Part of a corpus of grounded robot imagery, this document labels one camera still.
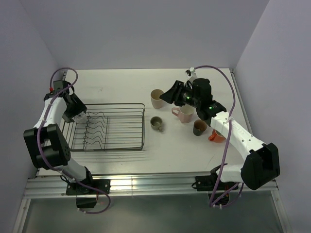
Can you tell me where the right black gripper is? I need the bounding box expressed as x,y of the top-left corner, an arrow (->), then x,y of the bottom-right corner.
159,80 -> 201,108

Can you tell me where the clear glass cup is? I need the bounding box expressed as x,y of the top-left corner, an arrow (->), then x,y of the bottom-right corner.
74,113 -> 88,124

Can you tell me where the beige tumbler cup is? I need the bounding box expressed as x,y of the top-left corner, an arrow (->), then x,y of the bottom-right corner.
151,89 -> 164,109

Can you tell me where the pink mug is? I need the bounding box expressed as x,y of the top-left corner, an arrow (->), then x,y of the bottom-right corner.
171,105 -> 195,123

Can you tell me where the orange mug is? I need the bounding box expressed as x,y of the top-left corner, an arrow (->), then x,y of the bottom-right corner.
208,129 -> 226,143

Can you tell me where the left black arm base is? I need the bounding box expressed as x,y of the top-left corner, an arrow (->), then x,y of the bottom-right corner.
66,179 -> 111,196

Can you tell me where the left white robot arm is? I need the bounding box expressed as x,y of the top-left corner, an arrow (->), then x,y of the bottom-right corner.
23,81 -> 95,194

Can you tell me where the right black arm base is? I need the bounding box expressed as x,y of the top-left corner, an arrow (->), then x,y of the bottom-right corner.
191,175 -> 236,192

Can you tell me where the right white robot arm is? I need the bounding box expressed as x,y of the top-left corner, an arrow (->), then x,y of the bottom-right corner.
160,78 -> 280,190

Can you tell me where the grey-green small mug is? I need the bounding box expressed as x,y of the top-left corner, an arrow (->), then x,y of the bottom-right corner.
150,116 -> 163,132

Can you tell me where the dark grey mug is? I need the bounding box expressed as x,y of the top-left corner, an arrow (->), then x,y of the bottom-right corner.
193,119 -> 207,136

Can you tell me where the black box under table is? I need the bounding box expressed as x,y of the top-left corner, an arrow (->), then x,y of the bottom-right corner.
76,198 -> 97,209

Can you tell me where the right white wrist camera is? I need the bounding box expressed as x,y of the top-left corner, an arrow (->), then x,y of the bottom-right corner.
185,67 -> 197,84

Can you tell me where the grey wire dish rack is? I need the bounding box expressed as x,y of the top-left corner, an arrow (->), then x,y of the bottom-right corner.
61,103 -> 145,152

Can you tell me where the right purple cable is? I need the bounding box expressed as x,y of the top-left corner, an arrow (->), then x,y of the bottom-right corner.
194,65 -> 243,208

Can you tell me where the aluminium table rail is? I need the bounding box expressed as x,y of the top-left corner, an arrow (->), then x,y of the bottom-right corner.
23,169 -> 279,199

